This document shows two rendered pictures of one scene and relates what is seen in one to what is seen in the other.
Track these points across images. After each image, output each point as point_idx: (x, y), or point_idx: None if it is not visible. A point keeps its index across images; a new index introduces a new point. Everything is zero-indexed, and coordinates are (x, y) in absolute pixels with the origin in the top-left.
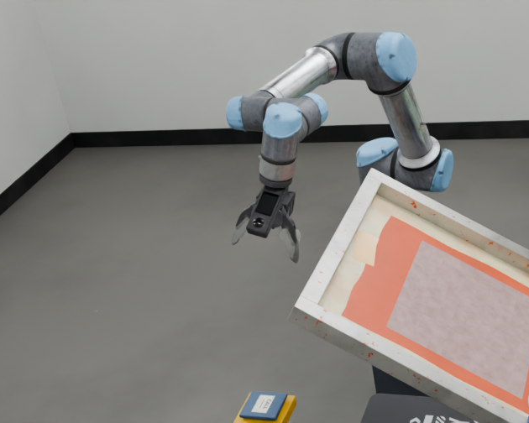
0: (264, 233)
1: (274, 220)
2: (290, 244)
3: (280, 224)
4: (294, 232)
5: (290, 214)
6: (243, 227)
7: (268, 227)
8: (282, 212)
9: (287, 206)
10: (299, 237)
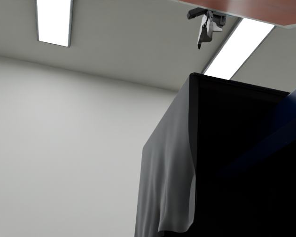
0: (189, 11)
1: (199, 11)
2: (208, 26)
3: (206, 18)
4: (209, 18)
5: (222, 24)
6: (199, 33)
7: (192, 9)
8: (208, 11)
9: (214, 11)
10: (219, 30)
